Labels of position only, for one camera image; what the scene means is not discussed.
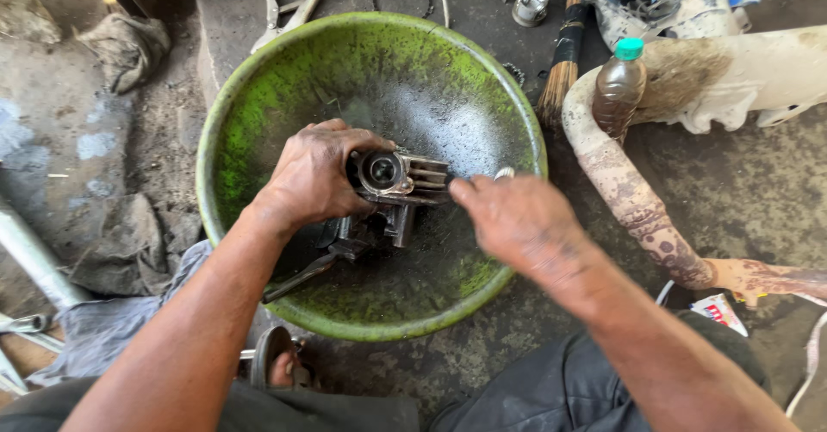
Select person's right hand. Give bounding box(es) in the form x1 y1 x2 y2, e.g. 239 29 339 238
448 172 598 284

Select person's left hand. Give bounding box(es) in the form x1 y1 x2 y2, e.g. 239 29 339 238
251 118 397 228

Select metal engine cylinder head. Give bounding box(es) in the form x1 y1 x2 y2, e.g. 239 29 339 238
336 149 453 249

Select green metal basin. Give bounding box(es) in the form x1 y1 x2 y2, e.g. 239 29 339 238
196 11 549 342

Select rusty exhaust pipe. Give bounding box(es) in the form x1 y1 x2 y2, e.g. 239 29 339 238
561 25 827 304

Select brown bottle with green cap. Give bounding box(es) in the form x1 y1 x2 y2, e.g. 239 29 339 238
591 37 647 145

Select dark metal tool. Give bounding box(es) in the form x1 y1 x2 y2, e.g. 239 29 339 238
261 238 369 305

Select silver engine piston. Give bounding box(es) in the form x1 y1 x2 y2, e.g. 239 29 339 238
512 0 552 28

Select person's dark trousers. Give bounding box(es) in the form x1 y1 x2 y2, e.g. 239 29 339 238
0 312 770 432

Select silver locking pliers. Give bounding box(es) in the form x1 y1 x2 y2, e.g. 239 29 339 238
250 0 337 55

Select person's sandal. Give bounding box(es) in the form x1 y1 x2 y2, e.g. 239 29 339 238
240 326 317 392

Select crumpled white red wrapper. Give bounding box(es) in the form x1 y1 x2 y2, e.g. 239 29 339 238
689 293 750 338

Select dirty grey rag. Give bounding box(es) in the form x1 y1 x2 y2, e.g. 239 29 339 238
68 193 202 297
76 13 172 94

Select grey cloth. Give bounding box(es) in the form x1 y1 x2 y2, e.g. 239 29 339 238
26 239 214 388

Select silver metal tube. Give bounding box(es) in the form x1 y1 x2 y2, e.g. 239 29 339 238
0 196 91 310

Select silver metal rods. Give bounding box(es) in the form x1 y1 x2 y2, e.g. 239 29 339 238
0 312 65 397

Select bristle brush with black handle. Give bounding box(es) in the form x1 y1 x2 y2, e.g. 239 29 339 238
536 0 592 129

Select white cable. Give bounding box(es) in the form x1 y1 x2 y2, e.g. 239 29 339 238
784 309 827 420

